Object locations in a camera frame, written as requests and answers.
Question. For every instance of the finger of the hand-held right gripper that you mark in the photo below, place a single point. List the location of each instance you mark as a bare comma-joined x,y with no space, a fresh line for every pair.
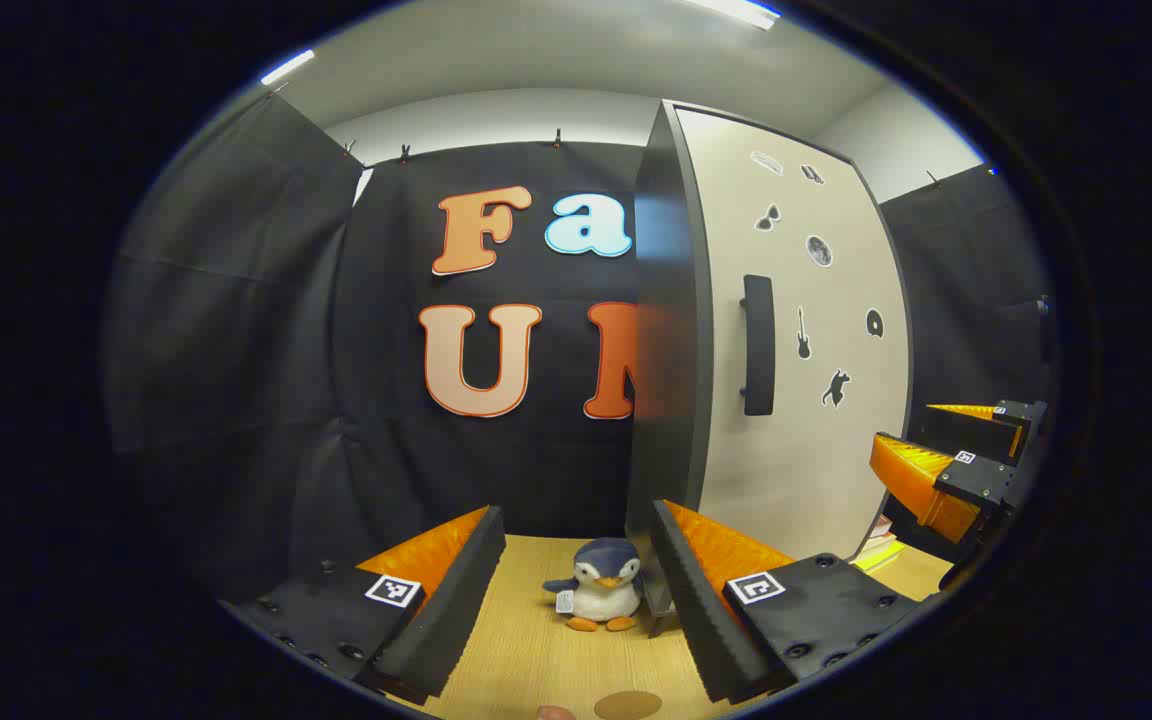
981,480
976,432

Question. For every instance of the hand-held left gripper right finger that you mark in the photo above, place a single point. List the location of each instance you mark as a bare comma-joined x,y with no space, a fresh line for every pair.
691,610

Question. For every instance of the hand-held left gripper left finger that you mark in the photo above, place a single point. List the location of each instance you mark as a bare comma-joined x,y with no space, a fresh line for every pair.
456,610

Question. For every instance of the round brown coaster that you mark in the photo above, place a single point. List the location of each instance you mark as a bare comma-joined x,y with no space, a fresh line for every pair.
628,705

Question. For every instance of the light grey cabinet door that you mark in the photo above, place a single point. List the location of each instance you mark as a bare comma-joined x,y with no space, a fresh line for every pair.
816,480

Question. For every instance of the dark grey cabinet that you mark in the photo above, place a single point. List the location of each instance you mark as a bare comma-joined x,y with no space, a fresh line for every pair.
671,400

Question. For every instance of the penguin plush toy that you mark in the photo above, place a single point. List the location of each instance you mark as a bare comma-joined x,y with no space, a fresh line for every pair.
604,595

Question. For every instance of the beige book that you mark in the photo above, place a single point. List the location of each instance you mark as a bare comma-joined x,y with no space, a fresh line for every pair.
881,530

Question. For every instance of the yellow book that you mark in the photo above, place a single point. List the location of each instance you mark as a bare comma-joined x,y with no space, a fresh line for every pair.
876,557

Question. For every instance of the ceiling light strip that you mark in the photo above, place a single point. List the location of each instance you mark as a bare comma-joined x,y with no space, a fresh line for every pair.
288,67

